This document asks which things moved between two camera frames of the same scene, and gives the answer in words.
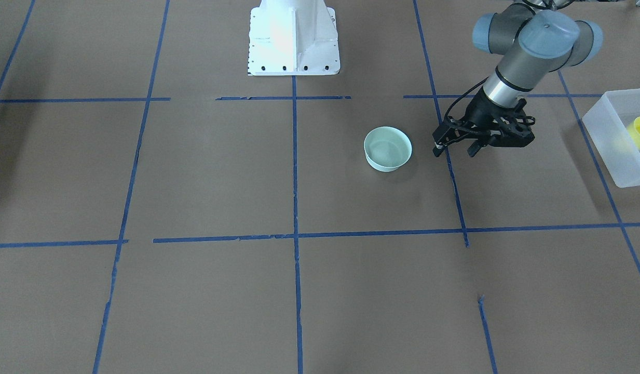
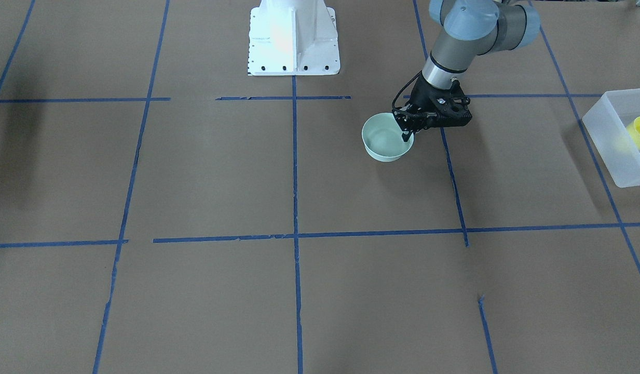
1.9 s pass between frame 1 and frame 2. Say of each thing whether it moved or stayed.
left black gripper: moved
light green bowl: moved
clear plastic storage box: stayed
